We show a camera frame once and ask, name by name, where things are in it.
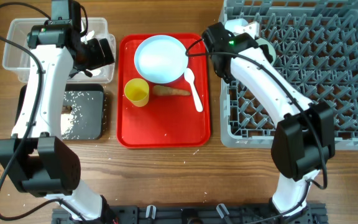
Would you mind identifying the white rice pile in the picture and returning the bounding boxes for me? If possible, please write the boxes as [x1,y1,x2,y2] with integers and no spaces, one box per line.
[60,113,74,137]

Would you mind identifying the green bowl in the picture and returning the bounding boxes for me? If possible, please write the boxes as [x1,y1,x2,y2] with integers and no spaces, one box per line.
[256,38,277,65]

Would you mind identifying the red serving tray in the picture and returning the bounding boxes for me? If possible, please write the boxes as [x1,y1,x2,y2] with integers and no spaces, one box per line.
[116,34,211,149]

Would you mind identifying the black plastic tray bin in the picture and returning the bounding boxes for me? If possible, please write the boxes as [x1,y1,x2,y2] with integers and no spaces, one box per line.
[11,84,104,140]

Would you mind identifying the light blue bowl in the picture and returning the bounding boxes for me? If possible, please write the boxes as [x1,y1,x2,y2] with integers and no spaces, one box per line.
[224,18,249,35]

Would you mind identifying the grey dishwasher rack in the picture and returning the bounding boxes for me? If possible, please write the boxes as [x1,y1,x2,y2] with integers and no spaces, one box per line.
[219,0,358,151]

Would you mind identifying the brown food scrap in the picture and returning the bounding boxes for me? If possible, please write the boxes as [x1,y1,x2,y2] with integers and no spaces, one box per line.
[62,106,72,114]

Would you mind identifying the clear plastic bin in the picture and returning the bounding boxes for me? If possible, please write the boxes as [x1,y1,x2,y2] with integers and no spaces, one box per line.
[2,17,117,85]

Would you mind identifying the white plastic spoon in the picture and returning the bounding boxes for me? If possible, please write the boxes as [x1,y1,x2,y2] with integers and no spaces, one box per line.
[184,68,203,113]

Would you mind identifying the black mounting rail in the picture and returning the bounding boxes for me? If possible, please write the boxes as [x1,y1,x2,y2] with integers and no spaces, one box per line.
[51,203,328,224]

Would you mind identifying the yellow plastic cup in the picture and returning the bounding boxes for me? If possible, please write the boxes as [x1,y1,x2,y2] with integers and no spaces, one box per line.
[124,78,150,107]

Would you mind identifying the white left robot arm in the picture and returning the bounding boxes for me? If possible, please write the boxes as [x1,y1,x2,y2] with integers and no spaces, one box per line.
[0,1,119,223]

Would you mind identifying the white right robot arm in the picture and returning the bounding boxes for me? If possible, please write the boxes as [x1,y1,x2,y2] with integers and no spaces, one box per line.
[201,22,335,217]

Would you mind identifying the light blue plate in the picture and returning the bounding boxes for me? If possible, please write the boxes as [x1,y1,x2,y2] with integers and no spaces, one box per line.
[134,35,189,84]

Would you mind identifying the carrot piece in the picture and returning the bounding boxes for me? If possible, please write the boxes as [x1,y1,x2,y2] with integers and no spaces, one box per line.
[152,85,191,96]

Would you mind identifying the white napkin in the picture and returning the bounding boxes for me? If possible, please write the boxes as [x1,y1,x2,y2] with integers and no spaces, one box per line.
[81,30,101,78]

